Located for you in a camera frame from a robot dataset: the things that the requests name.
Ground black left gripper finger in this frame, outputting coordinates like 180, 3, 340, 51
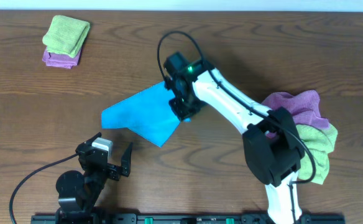
85, 132, 102, 146
121, 142, 133, 177

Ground blue microfiber cloth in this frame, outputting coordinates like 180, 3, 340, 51
101, 82, 180, 147

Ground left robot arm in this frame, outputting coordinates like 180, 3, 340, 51
55, 133, 133, 223

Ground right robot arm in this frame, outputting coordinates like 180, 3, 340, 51
163, 59, 305, 223

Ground folded purple cloth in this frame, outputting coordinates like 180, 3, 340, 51
42, 49, 81, 69

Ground folded green cloth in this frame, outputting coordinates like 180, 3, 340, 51
42, 15, 90, 58

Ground crumpled purple cloth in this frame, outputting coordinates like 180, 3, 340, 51
262, 90, 338, 142

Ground crumpled green cloth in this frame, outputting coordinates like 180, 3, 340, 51
296, 124, 338, 185

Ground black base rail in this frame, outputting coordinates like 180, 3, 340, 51
30, 212, 346, 224

